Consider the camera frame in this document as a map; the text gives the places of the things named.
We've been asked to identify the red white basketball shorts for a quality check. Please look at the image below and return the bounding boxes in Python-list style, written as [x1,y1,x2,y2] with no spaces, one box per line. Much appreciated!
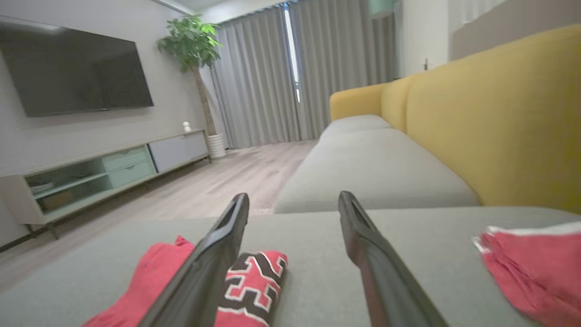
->
[472,221,581,327]

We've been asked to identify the green indoor tree plant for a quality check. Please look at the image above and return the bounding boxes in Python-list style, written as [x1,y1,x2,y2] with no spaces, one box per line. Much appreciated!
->
[157,15,223,137]

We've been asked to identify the brown storage box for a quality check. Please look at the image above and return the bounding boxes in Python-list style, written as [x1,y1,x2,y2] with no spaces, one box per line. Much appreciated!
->
[43,191,75,212]

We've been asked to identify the grey pleated curtain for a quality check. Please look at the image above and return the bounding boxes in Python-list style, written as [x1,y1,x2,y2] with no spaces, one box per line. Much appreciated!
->
[210,5,301,149]
[289,0,400,141]

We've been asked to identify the mint shade floor lamp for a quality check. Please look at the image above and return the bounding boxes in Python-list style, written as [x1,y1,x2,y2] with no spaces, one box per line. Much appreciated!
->
[368,0,400,19]

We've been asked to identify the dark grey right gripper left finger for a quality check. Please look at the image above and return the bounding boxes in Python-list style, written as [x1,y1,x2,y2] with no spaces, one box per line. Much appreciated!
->
[138,193,250,327]

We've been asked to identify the yellow and grey sofa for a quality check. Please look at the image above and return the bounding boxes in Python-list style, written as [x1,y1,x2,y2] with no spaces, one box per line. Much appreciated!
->
[272,24,581,215]

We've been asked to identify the black flat screen television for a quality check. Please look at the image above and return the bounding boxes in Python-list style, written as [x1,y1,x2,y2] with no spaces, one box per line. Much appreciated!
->
[0,16,154,118]

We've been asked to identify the beige and mint TV cabinet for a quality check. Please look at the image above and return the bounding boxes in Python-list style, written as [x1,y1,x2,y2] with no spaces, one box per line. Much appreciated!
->
[0,129,212,240]

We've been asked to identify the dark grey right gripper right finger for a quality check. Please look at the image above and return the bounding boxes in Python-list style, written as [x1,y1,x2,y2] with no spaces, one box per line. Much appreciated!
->
[338,191,450,327]

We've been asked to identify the red white basketball jersey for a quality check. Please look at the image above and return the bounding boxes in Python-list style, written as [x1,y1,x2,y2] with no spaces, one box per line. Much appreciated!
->
[83,235,288,327]

